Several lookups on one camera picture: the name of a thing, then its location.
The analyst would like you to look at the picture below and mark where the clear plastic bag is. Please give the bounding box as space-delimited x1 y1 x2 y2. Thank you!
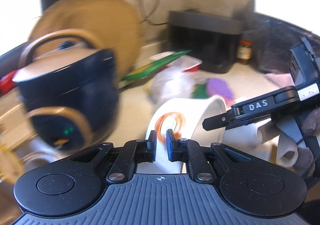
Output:
149 66 196 103

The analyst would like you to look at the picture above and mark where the pink striped dishcloth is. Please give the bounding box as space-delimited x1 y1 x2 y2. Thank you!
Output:
264 73 294 88

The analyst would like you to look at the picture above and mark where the brown sauce jar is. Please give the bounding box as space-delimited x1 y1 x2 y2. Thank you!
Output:
236 39 253 64

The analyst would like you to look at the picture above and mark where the white paper noodle bowl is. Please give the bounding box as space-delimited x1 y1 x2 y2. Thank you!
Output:
137 95 256 174

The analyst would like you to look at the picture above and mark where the red white plastic tray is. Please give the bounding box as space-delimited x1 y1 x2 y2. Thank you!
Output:
149 51 202 72

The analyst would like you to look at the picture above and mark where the black gold rice cooker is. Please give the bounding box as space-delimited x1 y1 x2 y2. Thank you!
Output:
13 29 119 153

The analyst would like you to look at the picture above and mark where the long green wrapper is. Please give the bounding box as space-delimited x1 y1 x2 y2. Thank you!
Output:
122 50 190 81

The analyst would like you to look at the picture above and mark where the black box appliance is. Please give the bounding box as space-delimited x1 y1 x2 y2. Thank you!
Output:
168 10 243 74

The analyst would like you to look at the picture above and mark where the gloved right hand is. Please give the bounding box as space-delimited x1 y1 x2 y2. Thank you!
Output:
293 108 319 178

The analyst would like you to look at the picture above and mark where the green snack wrapper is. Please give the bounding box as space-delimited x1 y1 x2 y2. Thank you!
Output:
191 84 209 99

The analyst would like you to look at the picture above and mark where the round wooden cutting board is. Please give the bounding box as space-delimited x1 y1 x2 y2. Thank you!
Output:
27 0 144 81

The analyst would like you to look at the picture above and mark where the yellow rimmed sink strainer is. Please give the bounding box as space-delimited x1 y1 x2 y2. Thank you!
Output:
0 145 24 184

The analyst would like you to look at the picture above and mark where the black foil backsplash sheet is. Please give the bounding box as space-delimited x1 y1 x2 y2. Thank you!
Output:
253 14 319 74

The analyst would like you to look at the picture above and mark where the pink purple scrub sponge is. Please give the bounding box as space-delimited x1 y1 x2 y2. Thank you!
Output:
206 78 234 101

